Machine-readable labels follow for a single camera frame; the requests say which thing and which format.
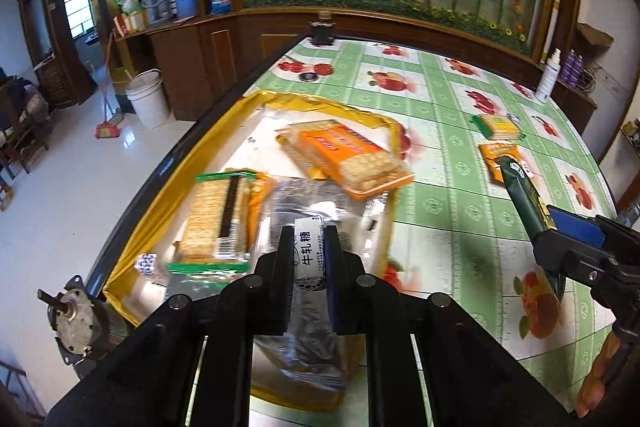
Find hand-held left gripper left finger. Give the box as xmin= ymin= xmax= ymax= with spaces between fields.
xmin=45 ymin=226 xmax=296 ymax=427

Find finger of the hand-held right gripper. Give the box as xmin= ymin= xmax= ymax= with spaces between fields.
xmin=545 ymin=204 xmax=619 ymax=254
xmin=532 ymin=228 xmax=619 ymax=290

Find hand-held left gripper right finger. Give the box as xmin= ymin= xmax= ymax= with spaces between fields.
xmin=322 ymin=224 xmax=573 ymax=427

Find dark green snack packet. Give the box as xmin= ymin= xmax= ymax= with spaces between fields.
xmin=495 ymin=157 xmax=568 ymax=298

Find green-edged black-striped cracker packet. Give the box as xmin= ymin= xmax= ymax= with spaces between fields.
xmin=165 ymin=169 xmax=258 ymax=275

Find yellow-rimmed tray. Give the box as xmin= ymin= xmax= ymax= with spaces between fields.
xmin=102 ymin=89 xmax=413 ymax=413

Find person's right hand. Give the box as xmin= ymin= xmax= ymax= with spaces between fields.
xmin=574 ymin=332 xmax=621 ymax=418

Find white gold-trimmed shelf unit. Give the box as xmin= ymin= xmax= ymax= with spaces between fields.
xmin=600 ymin=107 xmax=640 ymax=202

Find clear packet of dark snack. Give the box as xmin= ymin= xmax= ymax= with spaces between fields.
xmin=265 ymin=177 xmax=398 ymax=268

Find white spray bottle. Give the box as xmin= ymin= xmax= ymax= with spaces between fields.
xmin=535 ymin=48 xmax=562 ymax=104

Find brown cardboard piece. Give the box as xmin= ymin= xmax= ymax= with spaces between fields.
xmin=575 ymin=23 xmax=615 ymax=48

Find grey metal motor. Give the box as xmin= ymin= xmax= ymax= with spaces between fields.
xmin=37 ymin=274 xmax=128 ymax=380

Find white plastic bucket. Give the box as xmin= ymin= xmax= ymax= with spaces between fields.
xmin=125 ymin=69 xmax=171 ymax=129

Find red and green broom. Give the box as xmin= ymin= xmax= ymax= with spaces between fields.
xmin=95 ymin=32 xmax=126 ymax=140

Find brown wooden cabinet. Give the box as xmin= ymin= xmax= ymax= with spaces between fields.
xmin=82 ymin=0 xmax=598 ymax=122

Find dark glass jar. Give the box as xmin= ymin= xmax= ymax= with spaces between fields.
xmin=310 ymin=8 xmax=336 ymax=46

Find wooden chair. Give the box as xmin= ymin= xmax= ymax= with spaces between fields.
xmin=0 ymin=79 xmax=51 ymax=180

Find red and white box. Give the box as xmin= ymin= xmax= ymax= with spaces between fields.
xmin=114 ymin=11 xmax=148 ymax=35

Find pile of dark clothes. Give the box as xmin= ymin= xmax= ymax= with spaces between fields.
xmin=0 ymin=67 xmax=48 ymax=128

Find window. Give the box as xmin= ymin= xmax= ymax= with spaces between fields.
xmin=62 ymin=0 xmax=96 ymax=40

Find tangled dark cables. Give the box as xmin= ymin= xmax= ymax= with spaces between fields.
xmin=580 ymin=62 xmax=608 ymax=90

